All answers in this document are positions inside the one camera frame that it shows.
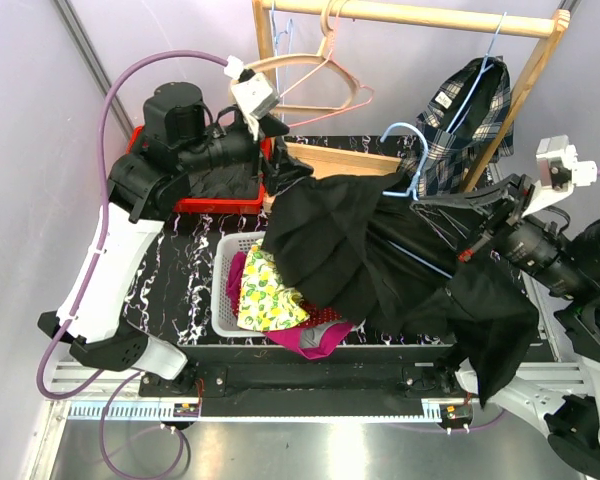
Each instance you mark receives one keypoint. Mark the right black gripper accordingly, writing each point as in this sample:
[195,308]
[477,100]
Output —
[472,215]

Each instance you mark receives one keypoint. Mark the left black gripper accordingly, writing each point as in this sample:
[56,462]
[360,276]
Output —
[284,167]

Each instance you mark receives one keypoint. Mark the black skirt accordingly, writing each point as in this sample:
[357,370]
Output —
[344,243]

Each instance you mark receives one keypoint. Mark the light blue wire hanger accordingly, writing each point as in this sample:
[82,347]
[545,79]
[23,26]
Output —
[281,37]

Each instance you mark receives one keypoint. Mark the lemon print skirt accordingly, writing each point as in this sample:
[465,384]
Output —
[265,303]

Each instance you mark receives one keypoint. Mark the wooden hanger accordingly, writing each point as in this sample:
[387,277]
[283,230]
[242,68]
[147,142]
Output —
[310,65]

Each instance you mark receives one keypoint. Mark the red polka dot skirt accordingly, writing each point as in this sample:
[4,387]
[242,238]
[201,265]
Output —
[318,316]

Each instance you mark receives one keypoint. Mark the pink wire hanger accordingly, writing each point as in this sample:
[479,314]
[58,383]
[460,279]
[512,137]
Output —
[359,96]

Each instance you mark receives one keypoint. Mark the magenta skirt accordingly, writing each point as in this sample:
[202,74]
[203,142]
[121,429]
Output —
[311,343]

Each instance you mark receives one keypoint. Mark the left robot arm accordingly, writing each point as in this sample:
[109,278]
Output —
[181,153]

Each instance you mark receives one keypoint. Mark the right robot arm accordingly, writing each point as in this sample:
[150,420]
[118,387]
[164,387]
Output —
[570,270]

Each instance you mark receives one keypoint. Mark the plaid skirt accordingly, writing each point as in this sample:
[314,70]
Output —
[450,155]

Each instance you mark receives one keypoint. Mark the blue hanger of plaid skirt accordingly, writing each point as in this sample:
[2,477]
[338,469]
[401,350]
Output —
[461,113]

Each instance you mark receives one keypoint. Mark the wooden clothes rack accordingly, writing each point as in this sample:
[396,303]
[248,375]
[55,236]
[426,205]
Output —
[548,32]

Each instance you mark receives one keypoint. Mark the red plastic bin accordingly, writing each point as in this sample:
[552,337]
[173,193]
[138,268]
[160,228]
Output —
[212,205]

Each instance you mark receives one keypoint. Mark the dark grey garment in bin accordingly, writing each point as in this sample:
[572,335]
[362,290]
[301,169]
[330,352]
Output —
[230,182]

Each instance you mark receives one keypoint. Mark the white plastic basket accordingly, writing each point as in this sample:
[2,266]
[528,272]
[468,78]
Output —
[223,320]

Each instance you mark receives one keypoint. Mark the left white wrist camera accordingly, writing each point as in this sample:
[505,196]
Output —
[253,93]

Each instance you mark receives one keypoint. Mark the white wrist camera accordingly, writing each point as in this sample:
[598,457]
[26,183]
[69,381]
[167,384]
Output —
[560,173]
[253,93]

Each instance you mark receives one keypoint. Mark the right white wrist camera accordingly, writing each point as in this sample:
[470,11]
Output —
[560,173]

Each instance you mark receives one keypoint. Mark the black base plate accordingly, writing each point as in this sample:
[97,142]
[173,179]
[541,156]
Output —
[268,382]

